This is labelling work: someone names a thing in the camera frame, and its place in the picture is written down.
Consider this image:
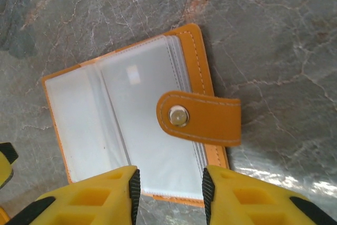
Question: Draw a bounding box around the orange leather card holder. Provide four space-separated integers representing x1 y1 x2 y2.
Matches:
42 23 242 209

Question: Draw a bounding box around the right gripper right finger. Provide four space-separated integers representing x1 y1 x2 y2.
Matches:
202 165 337 225

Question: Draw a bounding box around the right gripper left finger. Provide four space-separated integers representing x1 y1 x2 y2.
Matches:
5 165 141 225

